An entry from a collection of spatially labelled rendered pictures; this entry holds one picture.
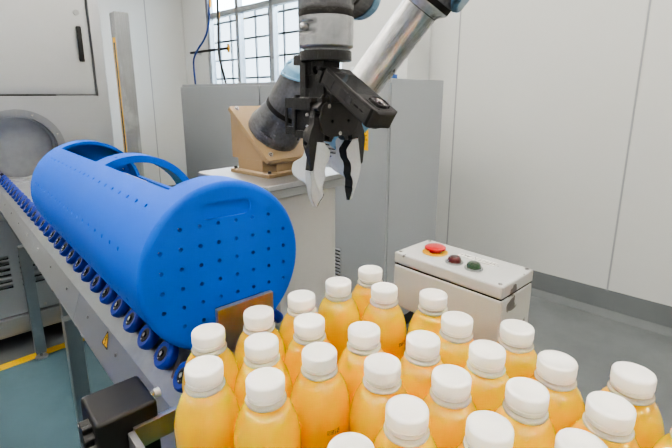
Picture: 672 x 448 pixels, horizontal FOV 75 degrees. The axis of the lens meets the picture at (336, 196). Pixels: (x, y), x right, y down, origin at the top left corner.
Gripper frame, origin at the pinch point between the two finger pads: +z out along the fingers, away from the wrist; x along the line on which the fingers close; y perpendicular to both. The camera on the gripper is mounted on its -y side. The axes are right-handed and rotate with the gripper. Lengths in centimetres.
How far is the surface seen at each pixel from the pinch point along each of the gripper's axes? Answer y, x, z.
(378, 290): -6.7, -2.2, 13.1
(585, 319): 34, -242, 122
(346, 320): -3.4, 0.9, 18.0
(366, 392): -18.3, 12.3, 16.0
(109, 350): 42, 22, 35
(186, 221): 15.7, 15.7, 4.2
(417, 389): -20.2, 6.1, 17.7
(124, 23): 158, -25, -43
